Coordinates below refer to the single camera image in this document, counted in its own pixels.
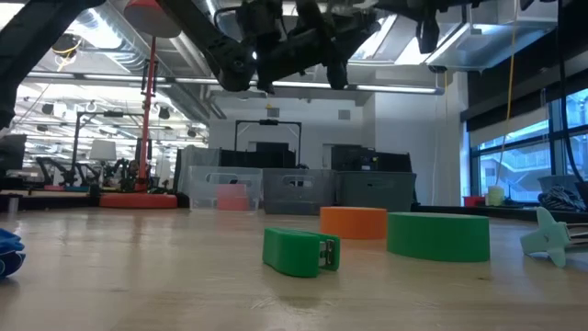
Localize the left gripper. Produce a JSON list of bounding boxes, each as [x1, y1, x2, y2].
[[236, 0, 382, 97]]

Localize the large green stapler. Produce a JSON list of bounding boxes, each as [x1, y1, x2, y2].
[[262, 226, 342, 279]]

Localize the turquoise staple remover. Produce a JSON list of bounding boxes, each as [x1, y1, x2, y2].
[[519, 206, 588, 268]]

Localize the blue stapler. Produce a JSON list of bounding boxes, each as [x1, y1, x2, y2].
[[0, 228, 27, 279]]

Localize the orange tape roll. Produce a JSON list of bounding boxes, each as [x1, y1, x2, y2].
[[320, 206, 389, 241]]

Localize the green tape roll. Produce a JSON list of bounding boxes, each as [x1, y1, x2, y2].
[[386, 211, 491, 263]]

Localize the black equipment cabinet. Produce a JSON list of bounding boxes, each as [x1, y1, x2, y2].
[[330, 144, 413, 174]]

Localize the clear plastic bins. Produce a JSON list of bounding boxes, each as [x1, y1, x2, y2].
[[262, 167, 339, 216]]

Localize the teal plastic bin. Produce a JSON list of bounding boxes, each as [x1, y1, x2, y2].
[[336, 171, 418, 212]]

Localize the red dome shade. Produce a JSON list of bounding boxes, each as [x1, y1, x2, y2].
[[122, 0, 183, 40]]

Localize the red pole stand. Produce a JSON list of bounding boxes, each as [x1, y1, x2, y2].
[[99, 36, 178, 211]]

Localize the long ceiling light tube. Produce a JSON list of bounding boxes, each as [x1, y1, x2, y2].
[[25, 68, 445, 96]]

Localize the yellow-green cup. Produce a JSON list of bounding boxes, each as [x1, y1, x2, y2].
[[486, 185, 505, 207]]

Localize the background black robot arms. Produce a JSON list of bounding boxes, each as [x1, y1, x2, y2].
[[35, 154, 139, 192]]

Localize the striped cloth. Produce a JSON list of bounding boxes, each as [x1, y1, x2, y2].
[[537, 186, 587, 212]]

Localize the black monitor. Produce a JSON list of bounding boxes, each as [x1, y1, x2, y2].
[[0, 133, 28, 172]]

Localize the black gantry frame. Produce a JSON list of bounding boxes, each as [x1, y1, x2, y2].
[[233, 119, 303, 171]]

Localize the yellow hanging cord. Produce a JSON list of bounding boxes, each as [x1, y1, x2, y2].
[[503, 17, 516, 134]]

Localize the thin black frame stand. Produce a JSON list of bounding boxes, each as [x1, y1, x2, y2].
[[68, 109, 153, 188]]

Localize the ceiling camera with yellow cable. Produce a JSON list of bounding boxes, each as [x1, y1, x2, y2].
[[49, 32, 84, 60]]

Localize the black hanging cable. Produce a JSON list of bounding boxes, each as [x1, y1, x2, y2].
[[556, 0, 588, 178]]

